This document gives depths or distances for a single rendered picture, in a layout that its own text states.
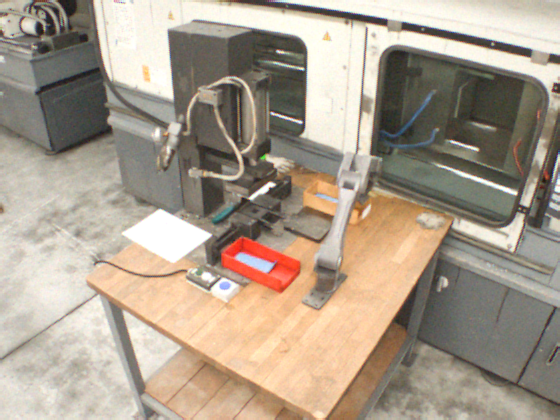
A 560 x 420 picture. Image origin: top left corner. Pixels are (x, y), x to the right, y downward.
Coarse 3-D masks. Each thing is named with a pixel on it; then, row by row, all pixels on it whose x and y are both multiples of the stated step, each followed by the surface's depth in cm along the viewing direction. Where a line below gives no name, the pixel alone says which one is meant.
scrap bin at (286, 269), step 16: (240, 240) 176; (224, 256) 168; (256, 256) 176; (272, 256) 172; (288, 256) 167; (240, 272) 167; (256, 272) 162; (272, 272) 168; (288, 272) 169; (272, 288) 162
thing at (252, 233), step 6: (276, 210) 191; (270, 216) 189; (234, 222) 182; (246, 228) 179; (252, 228) 179; (258, 228) 183; (240, 234) 183; (246, 234) 181; (252, 234) 181; (258, 234) 185; (252, 240) 182
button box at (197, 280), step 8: (112, 264) 170; (128, 272) 167; (136, 272) 167; (176, 272) 167; (192, 272) 164; (208, 272) 164; (192, 280) 162; (200, 280) 161; (208, 280) 161; (216, 280) 161; (200, 288) 162; (208, 288) 159
